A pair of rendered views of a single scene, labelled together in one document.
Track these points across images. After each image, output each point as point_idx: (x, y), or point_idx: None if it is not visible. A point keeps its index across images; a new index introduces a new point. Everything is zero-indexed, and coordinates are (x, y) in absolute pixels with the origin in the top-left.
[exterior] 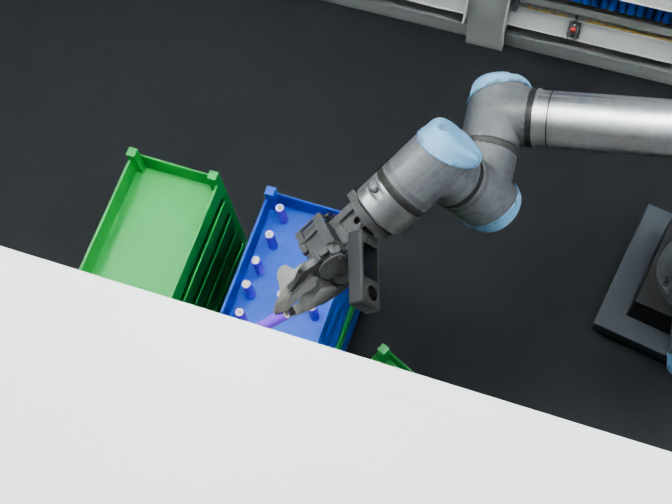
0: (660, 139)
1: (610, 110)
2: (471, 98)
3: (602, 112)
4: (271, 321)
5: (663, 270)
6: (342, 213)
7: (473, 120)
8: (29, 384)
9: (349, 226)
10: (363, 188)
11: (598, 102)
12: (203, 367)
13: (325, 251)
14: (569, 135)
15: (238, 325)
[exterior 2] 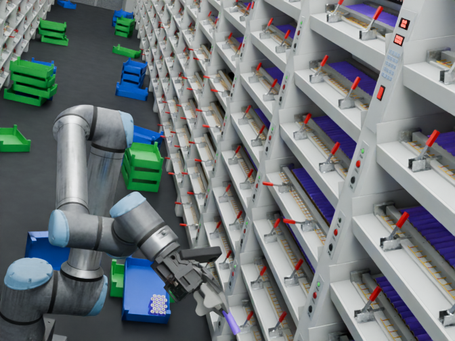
0: (84, 168)
1: (74, 178)
2: (70, 229)
3: (76, 180)
4: (232, 316)
5: (23, 337)
6: (170, 266)
7: (88, 225)
8: None
9: (176, 262)
10: (162, 241)
11: (70, 181)
12: None
13: (197, 268)
14: (87, 197)
15: None
